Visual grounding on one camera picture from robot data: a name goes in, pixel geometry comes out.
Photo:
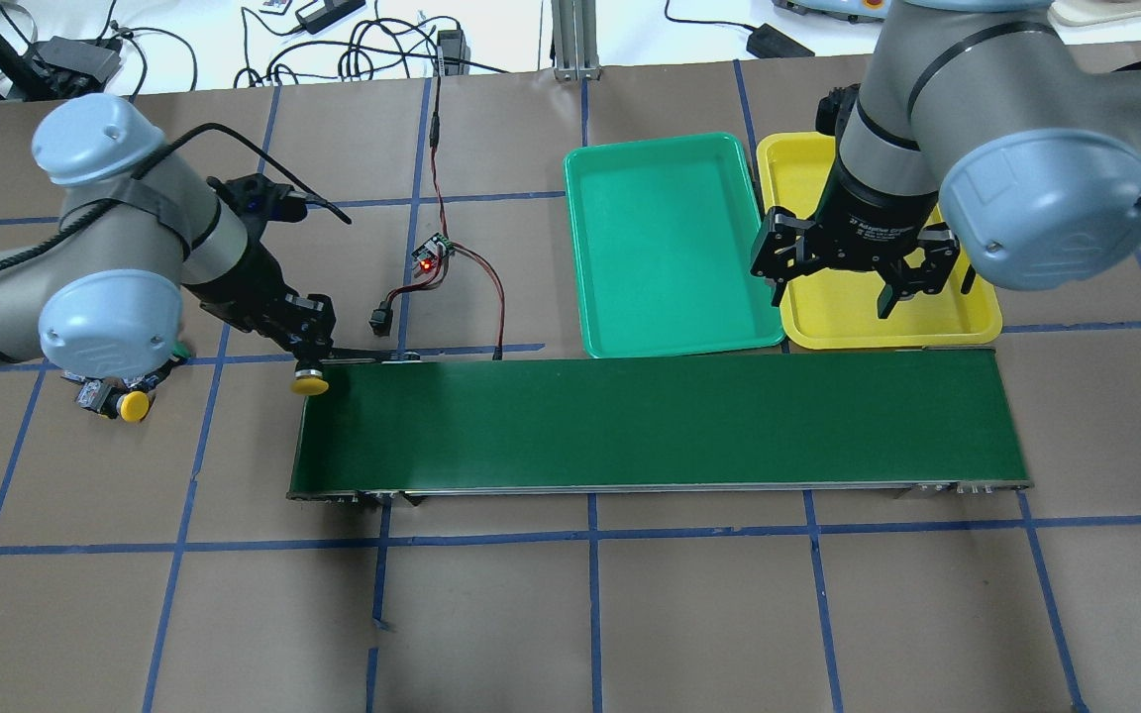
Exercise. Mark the yellow plastic tray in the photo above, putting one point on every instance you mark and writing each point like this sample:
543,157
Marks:
836,310

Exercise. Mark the green conveyor belt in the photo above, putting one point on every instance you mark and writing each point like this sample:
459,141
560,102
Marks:
729,422

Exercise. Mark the small controller circuit board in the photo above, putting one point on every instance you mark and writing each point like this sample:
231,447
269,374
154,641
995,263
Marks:
430,257

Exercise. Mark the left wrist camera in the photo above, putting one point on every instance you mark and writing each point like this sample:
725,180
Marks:
256,198

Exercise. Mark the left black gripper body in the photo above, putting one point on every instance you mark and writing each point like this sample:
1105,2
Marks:
246,288

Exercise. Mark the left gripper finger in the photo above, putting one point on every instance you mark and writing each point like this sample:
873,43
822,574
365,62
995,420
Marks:
314,347

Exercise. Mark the yellow push button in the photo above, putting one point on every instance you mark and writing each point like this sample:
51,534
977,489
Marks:
113,402
309,381

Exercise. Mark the aluminium frame post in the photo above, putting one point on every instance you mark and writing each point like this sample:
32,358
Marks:
574,41

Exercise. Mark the black power adapter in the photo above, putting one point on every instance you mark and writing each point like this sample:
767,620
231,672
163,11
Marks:
766,41

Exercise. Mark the green plastic tray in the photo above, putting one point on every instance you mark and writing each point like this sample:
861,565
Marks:
662,234

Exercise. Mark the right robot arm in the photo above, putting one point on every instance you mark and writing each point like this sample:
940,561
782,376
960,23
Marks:
973,134

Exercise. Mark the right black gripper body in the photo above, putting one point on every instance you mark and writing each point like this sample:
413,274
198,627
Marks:
870,220

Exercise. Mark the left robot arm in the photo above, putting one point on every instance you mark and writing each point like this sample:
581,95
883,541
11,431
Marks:
102,297

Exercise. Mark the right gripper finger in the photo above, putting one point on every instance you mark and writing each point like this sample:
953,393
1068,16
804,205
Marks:
781,278
896,288

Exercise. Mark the green push button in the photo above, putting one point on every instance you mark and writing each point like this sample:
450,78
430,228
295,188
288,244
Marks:
179,356

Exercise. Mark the black switch connector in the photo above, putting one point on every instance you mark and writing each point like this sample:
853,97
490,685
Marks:
380,320

